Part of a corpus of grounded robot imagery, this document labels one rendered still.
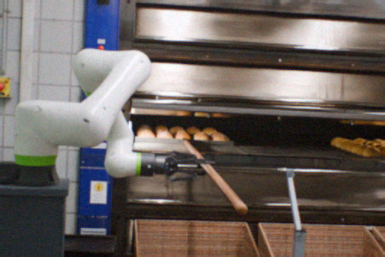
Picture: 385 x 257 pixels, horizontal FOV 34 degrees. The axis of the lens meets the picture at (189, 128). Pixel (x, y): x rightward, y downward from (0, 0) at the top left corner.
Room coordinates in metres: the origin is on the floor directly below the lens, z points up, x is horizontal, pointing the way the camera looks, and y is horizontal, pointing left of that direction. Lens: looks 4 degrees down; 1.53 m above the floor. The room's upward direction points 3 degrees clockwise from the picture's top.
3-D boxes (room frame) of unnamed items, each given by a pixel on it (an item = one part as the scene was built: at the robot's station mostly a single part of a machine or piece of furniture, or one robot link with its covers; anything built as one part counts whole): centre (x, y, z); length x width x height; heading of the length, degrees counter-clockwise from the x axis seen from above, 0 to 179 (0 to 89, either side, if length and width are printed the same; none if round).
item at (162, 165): (2.50, 0.08, 1.19); 0.09 x 0.07 x 0.08; 96
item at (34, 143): (1.90, 0.45, 1.36); 0.16 x 0.13 x 0.19; 75
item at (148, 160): (2.50, 0.16, 1.19); 0.12 x 0.06 x 0.09; 6
